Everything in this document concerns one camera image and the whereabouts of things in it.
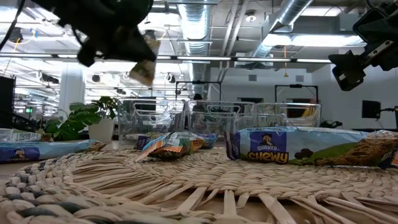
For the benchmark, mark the person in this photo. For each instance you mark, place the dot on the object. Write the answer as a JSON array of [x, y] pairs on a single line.
[[198, 98]]

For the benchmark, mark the white column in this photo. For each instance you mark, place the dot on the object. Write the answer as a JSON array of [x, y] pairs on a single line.
[[71, 90]]

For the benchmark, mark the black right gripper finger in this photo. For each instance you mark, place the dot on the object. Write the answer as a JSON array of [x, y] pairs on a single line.
[[346, 71], [387, 59]]

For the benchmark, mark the round woven straw placemat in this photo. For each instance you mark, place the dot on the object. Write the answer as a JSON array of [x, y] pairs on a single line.
[[199, 186]]

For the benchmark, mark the black background panel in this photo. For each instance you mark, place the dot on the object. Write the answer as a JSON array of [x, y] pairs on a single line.
[[7, 102]]

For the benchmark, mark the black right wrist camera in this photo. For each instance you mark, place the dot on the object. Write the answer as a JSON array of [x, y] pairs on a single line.
[[367, 26]]

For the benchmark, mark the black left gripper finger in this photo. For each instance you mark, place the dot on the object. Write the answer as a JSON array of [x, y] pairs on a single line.
[[130, 46]]

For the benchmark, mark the black background metal frame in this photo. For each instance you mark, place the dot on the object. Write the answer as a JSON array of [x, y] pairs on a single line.
[[295, 85], [199, 82]]

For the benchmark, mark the clear plastic bin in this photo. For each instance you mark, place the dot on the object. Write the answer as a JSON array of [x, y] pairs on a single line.
[[217, 118], [286, 118], [152, 124]]

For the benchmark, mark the potted green plant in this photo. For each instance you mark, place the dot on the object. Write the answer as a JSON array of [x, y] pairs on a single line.
[[102, 130]]

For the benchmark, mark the long ceiling light strip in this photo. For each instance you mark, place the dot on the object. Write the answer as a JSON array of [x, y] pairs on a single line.
[[202, 58]]

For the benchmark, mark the black monitor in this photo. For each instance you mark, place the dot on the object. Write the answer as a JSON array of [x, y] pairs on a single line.
[[371, 109]]

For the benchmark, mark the round silver air duct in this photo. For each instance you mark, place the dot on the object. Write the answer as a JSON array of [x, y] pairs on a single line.
[[196, 31]]

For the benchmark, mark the yellow background object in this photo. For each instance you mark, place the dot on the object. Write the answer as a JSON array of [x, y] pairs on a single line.
[[308, 112]]

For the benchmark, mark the slanted silver air duct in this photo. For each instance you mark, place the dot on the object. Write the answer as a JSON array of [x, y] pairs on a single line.
[[289, 12]]

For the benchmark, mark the blue purple granola bar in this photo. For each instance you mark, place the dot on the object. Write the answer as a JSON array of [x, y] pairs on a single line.
[[142, 142]]

